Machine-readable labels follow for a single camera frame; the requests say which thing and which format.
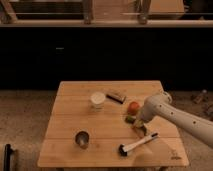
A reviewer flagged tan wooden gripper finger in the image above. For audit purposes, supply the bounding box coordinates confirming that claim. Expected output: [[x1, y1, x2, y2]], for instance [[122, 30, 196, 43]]
[[133, 119, 145, 129]]

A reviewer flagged green chili pepper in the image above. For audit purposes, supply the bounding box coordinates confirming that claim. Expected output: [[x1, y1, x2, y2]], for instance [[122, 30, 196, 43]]
[[125, 115, 147, 137]]

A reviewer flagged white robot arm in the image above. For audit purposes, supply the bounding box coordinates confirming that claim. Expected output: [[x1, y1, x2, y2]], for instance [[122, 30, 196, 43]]
[[137, 92, 213, 149]]

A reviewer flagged metal cup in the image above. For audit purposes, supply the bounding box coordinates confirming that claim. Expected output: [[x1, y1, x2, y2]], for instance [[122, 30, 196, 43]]
[[75, 131, 89, 149]]

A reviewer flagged red tomato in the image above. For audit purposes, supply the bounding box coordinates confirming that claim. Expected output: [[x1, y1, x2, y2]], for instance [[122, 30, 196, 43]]
[[127, 101, 140, 115]]

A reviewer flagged white black dish brush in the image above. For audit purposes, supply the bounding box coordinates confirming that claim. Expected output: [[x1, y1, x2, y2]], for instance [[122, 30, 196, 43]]
[[118, 133, 158, 156]]

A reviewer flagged black rectangular sponge block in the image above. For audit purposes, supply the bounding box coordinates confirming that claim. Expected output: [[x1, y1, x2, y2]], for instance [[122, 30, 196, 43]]
[[106, 91, 126, 104]]

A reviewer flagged wooden table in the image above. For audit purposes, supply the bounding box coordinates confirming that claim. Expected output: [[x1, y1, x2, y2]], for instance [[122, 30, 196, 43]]
[[38, 81, 189, 168]]

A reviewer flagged black object on floor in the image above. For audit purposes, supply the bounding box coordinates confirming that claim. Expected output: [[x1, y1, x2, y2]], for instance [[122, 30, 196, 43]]
[[3, 144, 14, 171]]

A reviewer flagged wooden shelf rail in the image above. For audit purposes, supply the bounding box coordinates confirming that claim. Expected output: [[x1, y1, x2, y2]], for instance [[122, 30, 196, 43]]
[[0, 0, 213, 29]]

